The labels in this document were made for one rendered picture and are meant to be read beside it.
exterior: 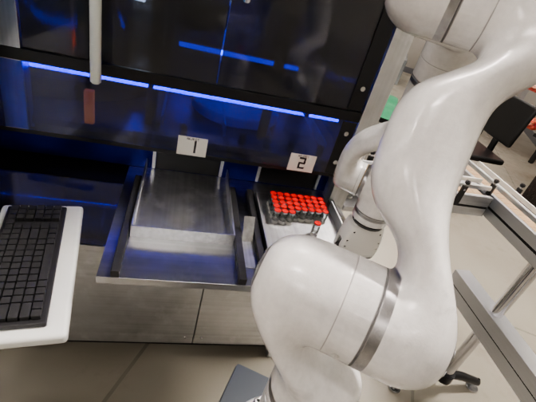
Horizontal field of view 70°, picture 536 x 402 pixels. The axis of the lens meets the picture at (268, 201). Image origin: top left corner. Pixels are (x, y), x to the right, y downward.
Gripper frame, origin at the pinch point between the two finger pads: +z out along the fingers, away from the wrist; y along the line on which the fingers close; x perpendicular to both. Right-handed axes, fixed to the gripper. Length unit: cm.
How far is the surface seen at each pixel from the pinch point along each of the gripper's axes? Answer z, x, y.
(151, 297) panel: 56, -35, 48
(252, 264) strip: 4.1, -2.6, 23.6
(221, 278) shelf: 4.3, 2.9, 31.7
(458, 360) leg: 67, -19, -86
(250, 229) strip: 1.3, -13.2, 23.7
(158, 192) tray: 4, -30, 49
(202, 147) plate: -10, -35, 38
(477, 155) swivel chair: 41, -199, -206
